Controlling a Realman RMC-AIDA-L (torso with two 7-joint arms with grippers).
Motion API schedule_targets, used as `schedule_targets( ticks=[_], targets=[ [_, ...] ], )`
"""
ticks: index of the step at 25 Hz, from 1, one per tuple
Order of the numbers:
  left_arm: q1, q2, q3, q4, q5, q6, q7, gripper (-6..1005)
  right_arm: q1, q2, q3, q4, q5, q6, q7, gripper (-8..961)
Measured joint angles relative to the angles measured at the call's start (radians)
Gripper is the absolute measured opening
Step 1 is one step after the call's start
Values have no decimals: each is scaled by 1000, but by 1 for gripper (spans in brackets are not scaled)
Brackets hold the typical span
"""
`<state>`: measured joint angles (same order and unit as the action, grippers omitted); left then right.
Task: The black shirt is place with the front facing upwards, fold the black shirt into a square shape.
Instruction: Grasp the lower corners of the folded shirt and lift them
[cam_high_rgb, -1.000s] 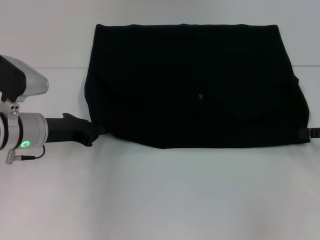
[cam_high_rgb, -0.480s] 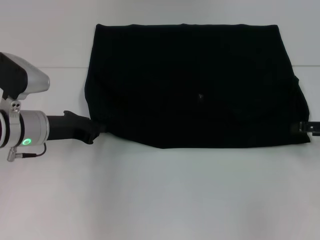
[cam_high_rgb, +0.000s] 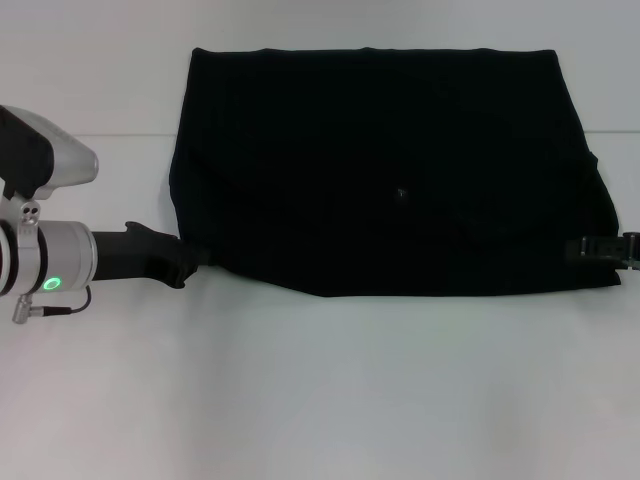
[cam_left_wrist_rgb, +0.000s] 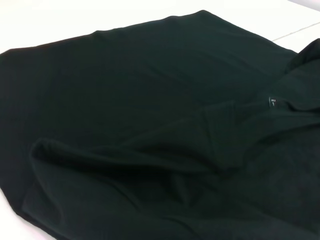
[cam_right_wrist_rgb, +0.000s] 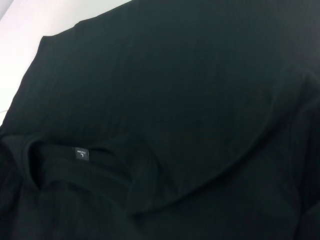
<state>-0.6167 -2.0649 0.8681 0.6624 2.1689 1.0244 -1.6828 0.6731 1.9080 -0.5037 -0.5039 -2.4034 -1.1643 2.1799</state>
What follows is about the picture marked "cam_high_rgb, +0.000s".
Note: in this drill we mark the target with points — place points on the black shirt with FREE print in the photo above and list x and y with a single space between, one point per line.
390 175

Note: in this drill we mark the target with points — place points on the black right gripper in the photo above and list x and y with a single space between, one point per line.
632 250

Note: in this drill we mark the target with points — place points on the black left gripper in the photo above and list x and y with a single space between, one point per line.
145 255

